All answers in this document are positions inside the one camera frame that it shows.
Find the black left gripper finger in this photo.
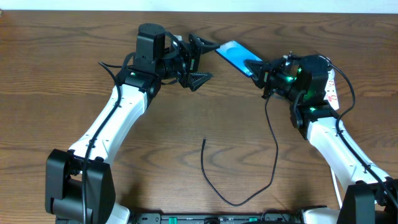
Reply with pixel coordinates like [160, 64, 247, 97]
[188, 72, 213, 91]
[195, 37, 221, 54]

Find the blue Galaxy smartphone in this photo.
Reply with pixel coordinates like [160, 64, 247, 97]
[215, 40, 261, 77]

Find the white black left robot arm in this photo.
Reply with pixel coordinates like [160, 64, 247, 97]
[45, 23, 218, 223]

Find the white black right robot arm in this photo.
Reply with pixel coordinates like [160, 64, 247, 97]
[244, 55, 397, 223]

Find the white power strip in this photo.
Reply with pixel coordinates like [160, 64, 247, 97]
[324, 68, 340, 110]

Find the black USB charging cable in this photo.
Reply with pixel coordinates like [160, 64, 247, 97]
[200, 90, 279, 207]

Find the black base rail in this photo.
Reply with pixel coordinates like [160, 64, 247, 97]
[127, 212, 303, 224]

